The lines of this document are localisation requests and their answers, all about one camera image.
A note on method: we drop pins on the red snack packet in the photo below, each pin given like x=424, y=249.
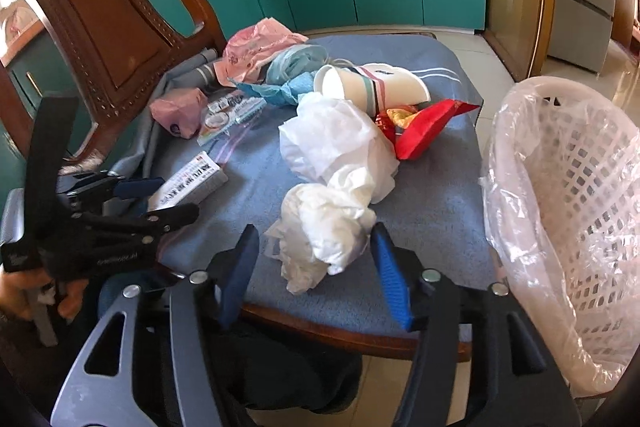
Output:
x=425, y=132

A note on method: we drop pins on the light blue plastic bag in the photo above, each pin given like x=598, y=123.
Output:
x=297, y=62

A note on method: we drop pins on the carved wooden chair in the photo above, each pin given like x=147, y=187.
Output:
x=100, y=32

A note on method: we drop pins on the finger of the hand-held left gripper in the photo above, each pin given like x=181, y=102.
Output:
x=165, y=217
x=134, y=189

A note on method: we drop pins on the small pink plastic bag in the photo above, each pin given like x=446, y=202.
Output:
x=175, y=109

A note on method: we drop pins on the white printed carton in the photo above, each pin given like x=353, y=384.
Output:
x=192, y=182

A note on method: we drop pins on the striped white paper cup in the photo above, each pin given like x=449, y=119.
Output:
x=345, y=87

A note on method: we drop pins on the pink printed plastic bag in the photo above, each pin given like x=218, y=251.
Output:
x=250, y=49

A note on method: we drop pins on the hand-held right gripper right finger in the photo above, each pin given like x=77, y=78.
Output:
x=391, y=279

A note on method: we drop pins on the white tissue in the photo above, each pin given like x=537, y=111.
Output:
x=315, y=232

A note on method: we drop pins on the clear zip bag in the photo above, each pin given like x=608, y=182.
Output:
x=235, y=146

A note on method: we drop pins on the white lattice plastic basket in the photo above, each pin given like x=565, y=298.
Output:
x=590, y=167

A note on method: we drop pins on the white plastic bag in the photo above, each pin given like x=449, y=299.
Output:
x=335, y=142

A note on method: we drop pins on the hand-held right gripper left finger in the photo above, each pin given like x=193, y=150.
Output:
x=234, y=279

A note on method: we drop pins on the person's left hand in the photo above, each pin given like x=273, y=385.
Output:
x=17, y=294

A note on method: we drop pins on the coconut print wrapper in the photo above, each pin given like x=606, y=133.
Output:
x=220, y=119

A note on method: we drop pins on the blue napkin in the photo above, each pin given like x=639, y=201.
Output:
x=280, y=93

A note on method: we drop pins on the blue striped blanket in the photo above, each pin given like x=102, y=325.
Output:
x=440, y=217

